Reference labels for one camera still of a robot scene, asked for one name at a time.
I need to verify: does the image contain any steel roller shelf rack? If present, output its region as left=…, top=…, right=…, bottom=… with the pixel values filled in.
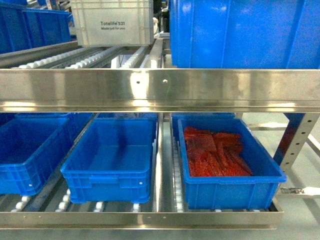
left=0, top=42, right=320, bottom=230

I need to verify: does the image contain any red parts pile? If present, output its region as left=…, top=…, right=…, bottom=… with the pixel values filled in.
left=183, top=126, right=253, bottom=178

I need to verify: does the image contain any blue plastic bin with red parts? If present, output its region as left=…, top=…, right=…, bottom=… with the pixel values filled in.
left=177, top=118, right=287, bottom=210

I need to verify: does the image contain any large blue bin upper shelf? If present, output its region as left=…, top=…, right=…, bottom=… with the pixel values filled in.
left=169, top=0, right=320, bottom=69

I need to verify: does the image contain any blue bin behind middle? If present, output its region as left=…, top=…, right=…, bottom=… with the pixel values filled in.
left=97, top=112, right=158, bottom=121

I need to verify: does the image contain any blue plastic bin middle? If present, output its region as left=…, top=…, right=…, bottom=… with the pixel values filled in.
left=60, top=118, right=156, bottom=204

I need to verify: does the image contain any white Totelife crate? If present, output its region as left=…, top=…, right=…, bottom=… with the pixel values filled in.
left=70, top=0, right=154, bottom=47

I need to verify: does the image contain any blue plastic bin left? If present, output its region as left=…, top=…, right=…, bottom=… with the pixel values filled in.
left=0, top=117, right=76, bottom=197

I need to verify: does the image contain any blue bin upper left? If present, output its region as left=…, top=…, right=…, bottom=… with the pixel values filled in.
left=0, top=2, right=71, bottom=54

